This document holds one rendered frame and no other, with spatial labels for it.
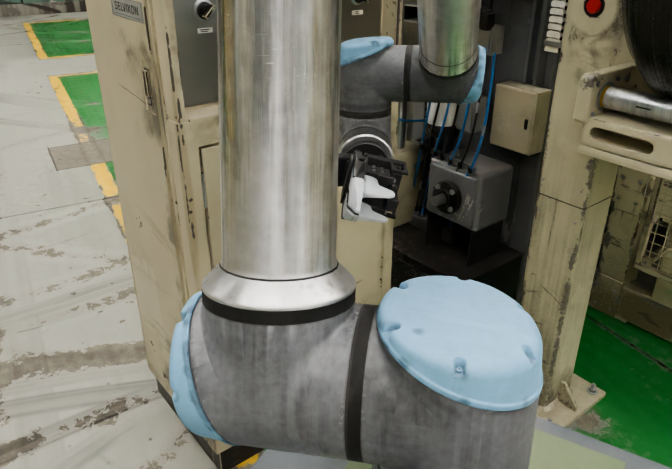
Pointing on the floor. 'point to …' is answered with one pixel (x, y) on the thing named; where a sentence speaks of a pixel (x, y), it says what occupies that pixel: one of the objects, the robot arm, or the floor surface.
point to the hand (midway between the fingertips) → (351, 209)
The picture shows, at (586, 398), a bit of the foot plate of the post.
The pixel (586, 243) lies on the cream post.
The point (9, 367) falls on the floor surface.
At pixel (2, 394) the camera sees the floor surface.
